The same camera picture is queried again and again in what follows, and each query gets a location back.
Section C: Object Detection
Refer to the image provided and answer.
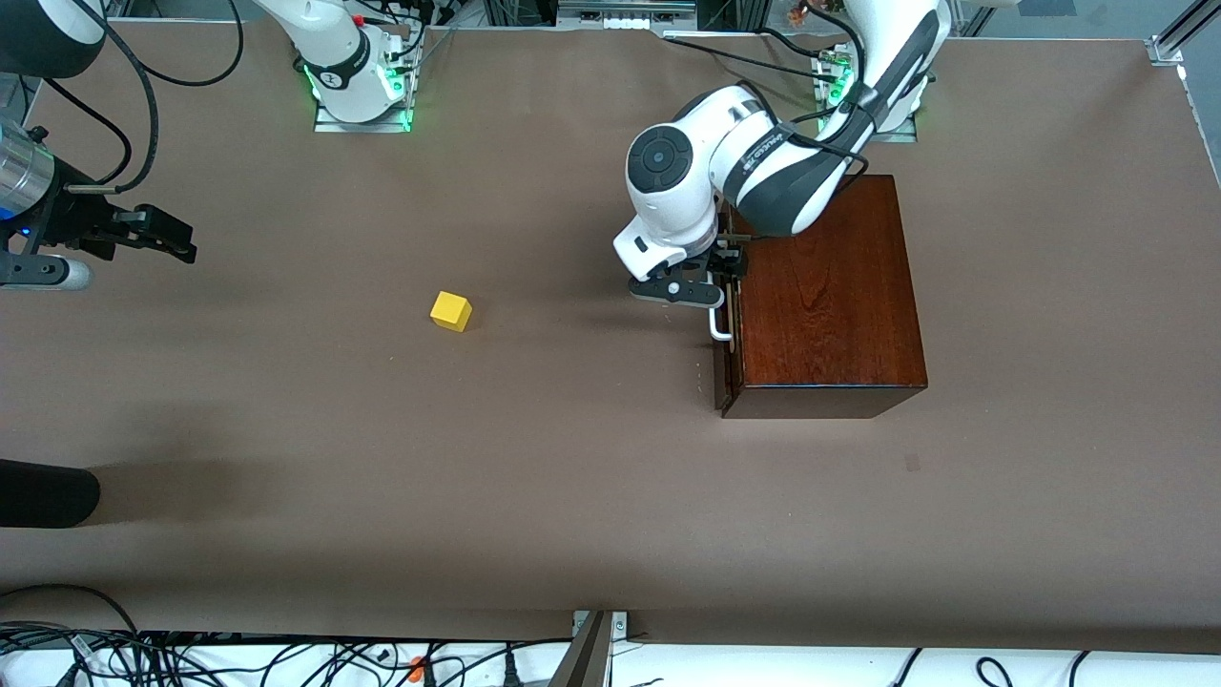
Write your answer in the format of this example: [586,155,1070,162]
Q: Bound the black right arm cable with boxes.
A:
[42,0,245,196]

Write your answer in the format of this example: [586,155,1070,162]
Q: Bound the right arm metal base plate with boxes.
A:
[312,24,424,134]

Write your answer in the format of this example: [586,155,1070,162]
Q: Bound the black looped floor cable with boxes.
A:
[0,583,144,661]

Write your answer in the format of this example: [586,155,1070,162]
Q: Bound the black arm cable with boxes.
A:
[42,0,245,196]
[665,34,871,184]

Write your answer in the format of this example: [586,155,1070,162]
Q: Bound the aluminium corner profile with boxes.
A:
[1148,0,1221,67]

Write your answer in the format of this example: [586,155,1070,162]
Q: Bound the black rounded object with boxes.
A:
[0,458,102,530]

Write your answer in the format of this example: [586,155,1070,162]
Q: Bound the metal equipment rack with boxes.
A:
[477,0,774,35]

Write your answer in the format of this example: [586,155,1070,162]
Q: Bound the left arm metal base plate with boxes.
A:
[811,44,922,145]

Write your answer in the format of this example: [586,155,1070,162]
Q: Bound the aluminium table bracket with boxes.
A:
[551,610,631,687]

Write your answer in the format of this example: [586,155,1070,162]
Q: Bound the tangled black floor cables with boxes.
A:
[0,625,575,687]

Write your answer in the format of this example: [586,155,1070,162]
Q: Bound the dark brown wooden cabinet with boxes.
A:
[721,175,929,420]

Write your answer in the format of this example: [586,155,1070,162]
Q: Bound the yellow cube block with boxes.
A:
[429,291,474,334]

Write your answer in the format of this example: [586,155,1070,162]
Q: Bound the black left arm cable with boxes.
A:
[665,34,871,184]

